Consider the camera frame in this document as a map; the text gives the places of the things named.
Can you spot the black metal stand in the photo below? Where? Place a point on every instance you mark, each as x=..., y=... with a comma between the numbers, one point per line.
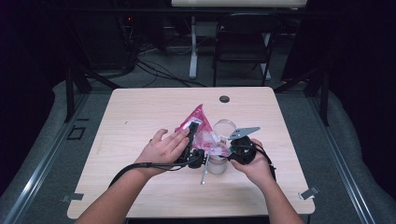
x=70, y=93
x=324, y=96

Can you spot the pink plastic packet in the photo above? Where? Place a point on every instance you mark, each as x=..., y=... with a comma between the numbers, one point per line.
x=200, y=115

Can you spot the dark equipment case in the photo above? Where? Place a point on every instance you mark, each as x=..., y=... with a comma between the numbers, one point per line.
x=102, y=40

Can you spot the person's left hand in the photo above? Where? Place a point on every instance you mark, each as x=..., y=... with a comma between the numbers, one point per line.
x=162, y=152

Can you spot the grey tape strip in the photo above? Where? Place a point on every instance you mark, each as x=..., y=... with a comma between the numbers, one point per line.
x=309, y=193
x=73, y=197

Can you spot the aluminium floor rail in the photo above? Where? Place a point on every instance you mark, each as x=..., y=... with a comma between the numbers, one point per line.
x=342, y=168
x=40, y=168

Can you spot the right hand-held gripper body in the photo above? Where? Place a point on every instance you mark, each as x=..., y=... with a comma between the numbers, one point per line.
x=243, y=149

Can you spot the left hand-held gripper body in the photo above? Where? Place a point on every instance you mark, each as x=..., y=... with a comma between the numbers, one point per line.
x=194, y=154

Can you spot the person's right hand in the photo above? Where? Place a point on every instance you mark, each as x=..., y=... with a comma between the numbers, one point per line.
x=258, y=169

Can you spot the white desk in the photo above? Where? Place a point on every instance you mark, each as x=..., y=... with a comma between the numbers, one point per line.
x=236, y=3

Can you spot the round table grommet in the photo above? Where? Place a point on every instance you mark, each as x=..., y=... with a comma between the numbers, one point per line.
x=224, y=99

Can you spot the black folding chair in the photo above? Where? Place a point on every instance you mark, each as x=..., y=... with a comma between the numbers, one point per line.
x=246, y=46

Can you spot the clear glass cup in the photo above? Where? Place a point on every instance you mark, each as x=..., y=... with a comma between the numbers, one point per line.
x=217, y=165

